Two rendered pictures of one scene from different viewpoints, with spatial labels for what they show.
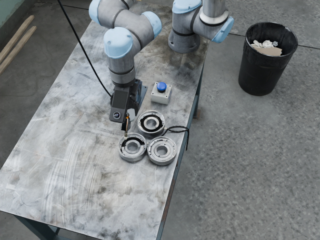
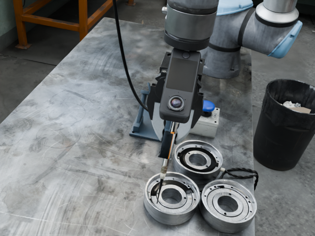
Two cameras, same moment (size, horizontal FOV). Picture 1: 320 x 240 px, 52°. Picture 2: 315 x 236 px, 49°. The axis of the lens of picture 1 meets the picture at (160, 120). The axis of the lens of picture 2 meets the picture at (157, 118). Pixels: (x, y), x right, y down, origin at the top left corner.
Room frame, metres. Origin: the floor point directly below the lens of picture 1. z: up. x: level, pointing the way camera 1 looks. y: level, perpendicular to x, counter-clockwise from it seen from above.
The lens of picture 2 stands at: (0.16, 0.21, 1.34)
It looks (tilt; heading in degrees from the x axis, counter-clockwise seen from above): 37 degrees down; 352
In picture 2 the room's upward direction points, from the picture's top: 8 degrees clockwise
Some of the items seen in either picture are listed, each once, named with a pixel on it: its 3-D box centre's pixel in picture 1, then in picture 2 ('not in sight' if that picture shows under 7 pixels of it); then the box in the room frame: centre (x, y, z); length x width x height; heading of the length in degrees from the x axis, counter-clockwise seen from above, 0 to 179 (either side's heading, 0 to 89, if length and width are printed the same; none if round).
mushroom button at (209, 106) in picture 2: (161, 88); (205, 111); (0.85, -0.01, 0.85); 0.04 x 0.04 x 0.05
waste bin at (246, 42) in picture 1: (263, 62); (285, 126); (1.63, -0.73, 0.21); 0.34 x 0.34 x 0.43
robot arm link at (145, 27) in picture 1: (137, 29); not in sight; (0.75, 0.06, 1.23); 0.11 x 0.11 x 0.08; 53
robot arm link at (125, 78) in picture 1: (121, 70); (187, 19); (0.66, 0.11, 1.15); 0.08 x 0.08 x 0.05
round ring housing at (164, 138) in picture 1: (162, 151); (226, 206); (0.58, -0.01, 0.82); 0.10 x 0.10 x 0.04
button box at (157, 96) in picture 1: (162, 92); (204, 118); (0.86, -0.01, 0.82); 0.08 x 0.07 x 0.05; 164
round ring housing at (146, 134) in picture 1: (151, 124); (197, 162); (0.70, 0.03, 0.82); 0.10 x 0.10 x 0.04
